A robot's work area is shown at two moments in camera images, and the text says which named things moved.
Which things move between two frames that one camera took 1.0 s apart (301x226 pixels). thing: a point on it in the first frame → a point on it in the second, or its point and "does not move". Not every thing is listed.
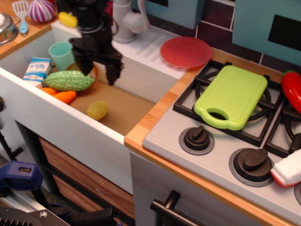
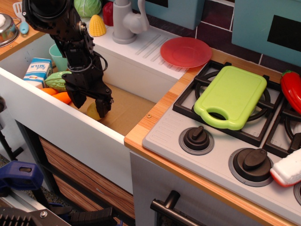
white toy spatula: [21, 8] does not move
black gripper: [99, 44] → [90, 82]
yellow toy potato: [98, 110] does not move
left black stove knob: [196, 141] does not move
